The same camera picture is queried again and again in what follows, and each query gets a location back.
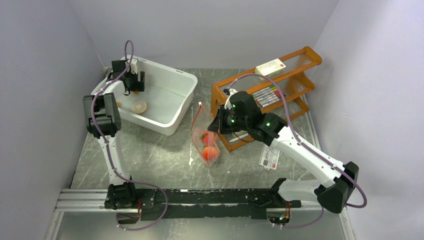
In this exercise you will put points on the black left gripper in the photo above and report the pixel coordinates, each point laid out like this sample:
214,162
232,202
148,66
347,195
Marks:
139,86

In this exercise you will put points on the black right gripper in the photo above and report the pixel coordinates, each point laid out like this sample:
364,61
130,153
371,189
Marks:
218,125

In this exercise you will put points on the red peach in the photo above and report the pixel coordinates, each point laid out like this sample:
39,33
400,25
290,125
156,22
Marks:
208,138

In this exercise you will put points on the clear zip top bag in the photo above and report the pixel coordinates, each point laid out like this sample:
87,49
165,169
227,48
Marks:
202,119

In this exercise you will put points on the orange peach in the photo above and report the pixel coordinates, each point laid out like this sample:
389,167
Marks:
209,153

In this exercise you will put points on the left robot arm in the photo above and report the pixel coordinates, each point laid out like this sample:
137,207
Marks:
103,121

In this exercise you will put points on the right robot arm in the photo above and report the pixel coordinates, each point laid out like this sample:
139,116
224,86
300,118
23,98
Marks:
335,181

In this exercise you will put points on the white plastic bin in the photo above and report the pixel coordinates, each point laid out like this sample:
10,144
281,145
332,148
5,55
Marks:
168,94

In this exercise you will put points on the white paper card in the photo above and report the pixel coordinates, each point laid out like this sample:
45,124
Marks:
269,157

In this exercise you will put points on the coloured marker pens set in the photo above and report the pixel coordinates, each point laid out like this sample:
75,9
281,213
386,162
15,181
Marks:
267,96

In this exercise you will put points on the orange wooden shelf rack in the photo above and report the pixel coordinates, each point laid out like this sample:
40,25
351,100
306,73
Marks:
292,81

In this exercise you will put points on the white red carton box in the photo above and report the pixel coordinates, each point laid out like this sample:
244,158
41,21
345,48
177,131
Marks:
270,69

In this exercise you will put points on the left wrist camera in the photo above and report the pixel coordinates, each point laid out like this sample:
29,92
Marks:
134,66

